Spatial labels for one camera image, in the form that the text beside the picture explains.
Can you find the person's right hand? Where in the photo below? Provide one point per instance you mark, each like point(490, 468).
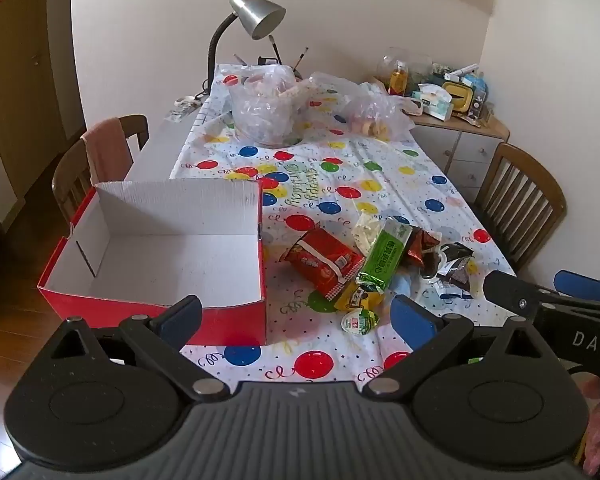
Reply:
point(592, 400)

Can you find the paint brush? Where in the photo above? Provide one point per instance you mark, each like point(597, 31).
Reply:
point(276, 49)
point(300, 58)

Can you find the blue white snack packet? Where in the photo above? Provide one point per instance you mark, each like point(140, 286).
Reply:
point(452, 294)

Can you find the white tissue box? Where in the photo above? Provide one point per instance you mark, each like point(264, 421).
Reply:
point(436, 104)

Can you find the silver desk lamp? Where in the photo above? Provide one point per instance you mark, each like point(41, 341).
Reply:
point(257, 12)

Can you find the yellow snack packet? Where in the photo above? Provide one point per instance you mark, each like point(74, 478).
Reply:
point(355, 297)

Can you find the brown wooden door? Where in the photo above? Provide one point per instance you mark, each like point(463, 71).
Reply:
point(25, 85)

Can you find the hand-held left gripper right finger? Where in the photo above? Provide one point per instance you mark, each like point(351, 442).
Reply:
point(412, 321)

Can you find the green snack packet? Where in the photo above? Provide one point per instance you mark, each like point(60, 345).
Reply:
point(387, 252)

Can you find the pink towel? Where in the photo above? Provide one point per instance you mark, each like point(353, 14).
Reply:
point(105, 150)

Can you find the clear glass jar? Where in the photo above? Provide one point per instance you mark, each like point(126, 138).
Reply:
point(387, 60)

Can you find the light blue small packet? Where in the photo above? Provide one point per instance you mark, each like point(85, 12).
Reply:
point(404, 282)

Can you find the wooden chair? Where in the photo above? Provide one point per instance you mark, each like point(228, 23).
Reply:
point(550, 200)
point(65, 180)

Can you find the balloon print tablecloth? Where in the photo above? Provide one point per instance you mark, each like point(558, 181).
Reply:
point(330, 180)

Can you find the white green jelly cup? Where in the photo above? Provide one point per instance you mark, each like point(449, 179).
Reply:
point(360, 321)

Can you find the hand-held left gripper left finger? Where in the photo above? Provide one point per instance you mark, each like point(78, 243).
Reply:
point(181, 316)

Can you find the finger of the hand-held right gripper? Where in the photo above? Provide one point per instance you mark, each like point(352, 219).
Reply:
point(587, 286)
point(510, 290)

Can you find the black pen holder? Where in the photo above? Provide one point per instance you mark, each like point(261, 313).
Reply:
point(269, 61)

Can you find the white wooden cabinet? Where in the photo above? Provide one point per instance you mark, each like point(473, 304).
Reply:
point(460, 150)

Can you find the yellow bottle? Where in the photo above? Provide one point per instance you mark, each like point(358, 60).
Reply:
point(398, 80)

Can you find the large clear plastic bag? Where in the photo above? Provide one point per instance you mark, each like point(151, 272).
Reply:
point(265, 110)

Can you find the plastic bag of biscuits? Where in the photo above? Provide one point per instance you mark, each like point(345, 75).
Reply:
point(375, 115)

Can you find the black snack packet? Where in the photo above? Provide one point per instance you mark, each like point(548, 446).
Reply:
point(457, 267)

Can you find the red brown snack packet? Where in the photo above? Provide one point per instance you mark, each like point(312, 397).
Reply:
point(420, 247)

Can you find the cream snack packet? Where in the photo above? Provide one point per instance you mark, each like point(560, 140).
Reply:
point(365, 232)

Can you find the red cardboard box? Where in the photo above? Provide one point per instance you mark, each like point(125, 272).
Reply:
point(170, 260)

